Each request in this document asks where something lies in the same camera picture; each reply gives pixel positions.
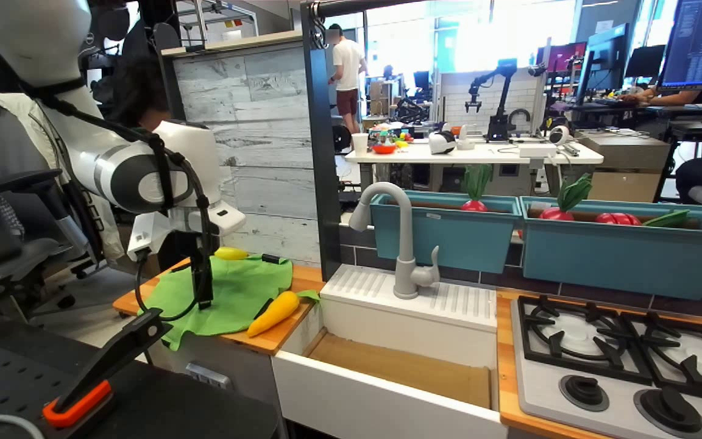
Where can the black background robot arm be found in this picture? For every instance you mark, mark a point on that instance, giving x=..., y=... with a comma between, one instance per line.
x=501, y=124

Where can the near black orange clamp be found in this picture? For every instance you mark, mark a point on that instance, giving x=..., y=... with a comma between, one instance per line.
x=94, y=386

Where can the teal bin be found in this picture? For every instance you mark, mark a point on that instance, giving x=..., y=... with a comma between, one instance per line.
x=464, y=240
x=637, y=247

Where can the white toy sink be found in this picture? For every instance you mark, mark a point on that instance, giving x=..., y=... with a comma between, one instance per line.
x=364, y=364

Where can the right teal bin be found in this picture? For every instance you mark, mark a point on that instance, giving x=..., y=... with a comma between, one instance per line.
x=637, y=247

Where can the left teal bin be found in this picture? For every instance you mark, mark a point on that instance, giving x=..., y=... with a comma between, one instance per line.
x=464, y=240

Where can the green towel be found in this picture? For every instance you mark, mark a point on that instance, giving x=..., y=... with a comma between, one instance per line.
x=240, y=290

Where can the toy gas stove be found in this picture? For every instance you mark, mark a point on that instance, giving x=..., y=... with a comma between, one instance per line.
x=619, y=374

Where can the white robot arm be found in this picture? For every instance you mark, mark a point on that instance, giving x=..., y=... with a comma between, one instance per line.
x=171, y=182

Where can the standing person white shirt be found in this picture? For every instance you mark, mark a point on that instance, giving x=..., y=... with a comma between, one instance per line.
x=346, y=68

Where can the grey toy faucet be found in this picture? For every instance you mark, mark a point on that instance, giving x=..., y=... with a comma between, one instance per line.
x=410, y=279

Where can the white background table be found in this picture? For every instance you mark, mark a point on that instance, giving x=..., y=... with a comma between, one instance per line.
x=478, y=151

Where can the wooden toy counter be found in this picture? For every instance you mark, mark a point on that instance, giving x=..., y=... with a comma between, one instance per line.
x=306, y=279

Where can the grey wood backsplash panel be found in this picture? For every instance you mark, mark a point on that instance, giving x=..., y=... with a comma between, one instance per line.
x=254, y=103

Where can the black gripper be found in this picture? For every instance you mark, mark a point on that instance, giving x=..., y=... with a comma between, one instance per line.
x=196, y=248

